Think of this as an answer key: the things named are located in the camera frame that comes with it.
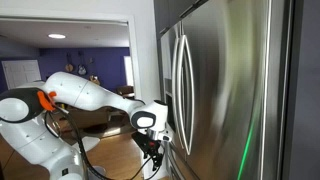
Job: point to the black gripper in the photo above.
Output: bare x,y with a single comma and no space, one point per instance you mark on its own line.
150,148

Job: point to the stainless fridge door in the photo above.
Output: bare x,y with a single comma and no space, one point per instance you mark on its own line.
236,60
169,49

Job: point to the silver door handle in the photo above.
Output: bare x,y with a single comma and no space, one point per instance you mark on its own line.
186,93
175,90

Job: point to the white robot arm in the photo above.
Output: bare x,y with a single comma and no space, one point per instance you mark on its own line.
24,110

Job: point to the white panel door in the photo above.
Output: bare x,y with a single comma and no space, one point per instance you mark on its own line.
20,72

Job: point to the stainless upper freezer drawer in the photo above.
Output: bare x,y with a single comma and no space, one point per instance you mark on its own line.
178,169

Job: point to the brown couch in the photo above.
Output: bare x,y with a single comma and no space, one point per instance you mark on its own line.
86,119

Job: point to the hanging guitar right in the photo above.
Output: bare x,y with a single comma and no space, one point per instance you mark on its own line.
81,67

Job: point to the hanging guitar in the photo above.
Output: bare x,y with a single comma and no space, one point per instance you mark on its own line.
69,66
81,67

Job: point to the hanging guitar left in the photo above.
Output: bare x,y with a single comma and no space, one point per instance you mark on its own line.
69,66

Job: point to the dark upper cabinet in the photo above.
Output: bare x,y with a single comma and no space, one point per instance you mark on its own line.
169,12

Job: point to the round ceiling light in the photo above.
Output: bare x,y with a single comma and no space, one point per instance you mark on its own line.
56,36

